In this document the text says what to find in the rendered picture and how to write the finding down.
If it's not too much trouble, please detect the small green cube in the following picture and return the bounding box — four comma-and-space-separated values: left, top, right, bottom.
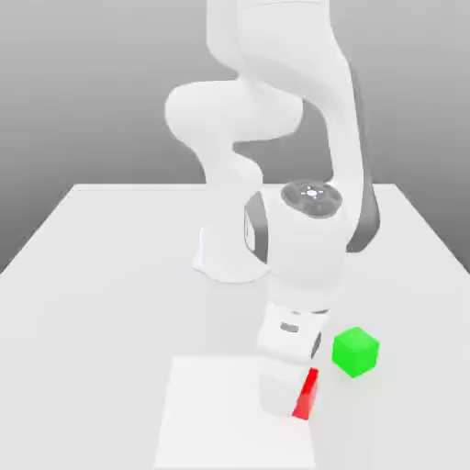
330, 325, 381, 379

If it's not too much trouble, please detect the small red cube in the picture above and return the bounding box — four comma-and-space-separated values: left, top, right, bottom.
291, 366, 320, 422

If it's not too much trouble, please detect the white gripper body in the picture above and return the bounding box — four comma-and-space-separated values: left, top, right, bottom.
257, 362, 312, 419

